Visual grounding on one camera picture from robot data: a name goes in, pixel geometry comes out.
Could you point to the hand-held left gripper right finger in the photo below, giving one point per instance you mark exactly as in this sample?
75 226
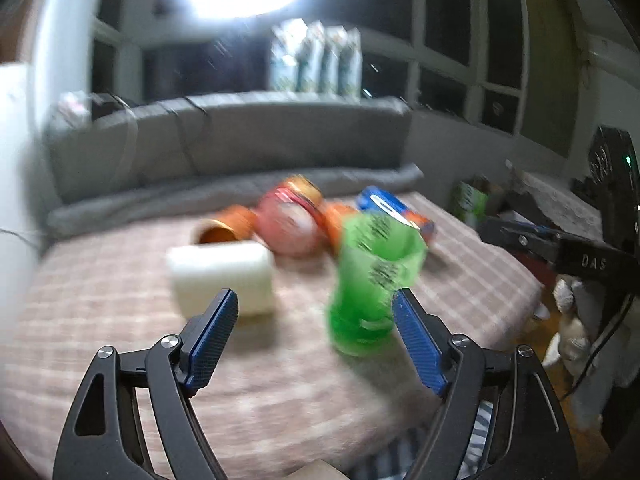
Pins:
417 345

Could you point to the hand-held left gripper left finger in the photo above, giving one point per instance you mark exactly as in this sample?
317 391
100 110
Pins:
212 340

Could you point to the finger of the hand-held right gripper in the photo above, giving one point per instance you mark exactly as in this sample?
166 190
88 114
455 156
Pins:
535 231
515 247

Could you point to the translucent green plastic cup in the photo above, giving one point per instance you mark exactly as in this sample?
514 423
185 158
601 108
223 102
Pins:
372 270

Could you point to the white cup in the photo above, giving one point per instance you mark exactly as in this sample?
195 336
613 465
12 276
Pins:
222 275

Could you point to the orange cup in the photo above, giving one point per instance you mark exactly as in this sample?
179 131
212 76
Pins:
231 222
334 222

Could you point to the light patterned cloth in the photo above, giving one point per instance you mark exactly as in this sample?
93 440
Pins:
560 200

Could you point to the green box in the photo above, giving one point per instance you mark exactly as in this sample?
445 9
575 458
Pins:
469 202

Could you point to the white plush toy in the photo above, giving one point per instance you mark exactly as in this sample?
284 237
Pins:
570 330

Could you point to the striped cloth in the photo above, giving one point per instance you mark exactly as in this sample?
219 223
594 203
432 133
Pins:
480 430

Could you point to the red round can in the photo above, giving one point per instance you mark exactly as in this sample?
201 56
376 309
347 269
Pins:
289 225

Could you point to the blue can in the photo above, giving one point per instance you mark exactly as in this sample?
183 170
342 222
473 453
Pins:
382 204

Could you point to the grey bolster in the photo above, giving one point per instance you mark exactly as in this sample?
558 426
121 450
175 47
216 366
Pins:
150 200

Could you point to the tan cardboard piece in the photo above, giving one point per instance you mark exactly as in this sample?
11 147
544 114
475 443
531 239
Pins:
317 472

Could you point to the white framed window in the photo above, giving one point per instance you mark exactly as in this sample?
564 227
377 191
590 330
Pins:
450 55

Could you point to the grey sofa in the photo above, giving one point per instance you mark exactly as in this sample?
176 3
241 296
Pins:
250 135

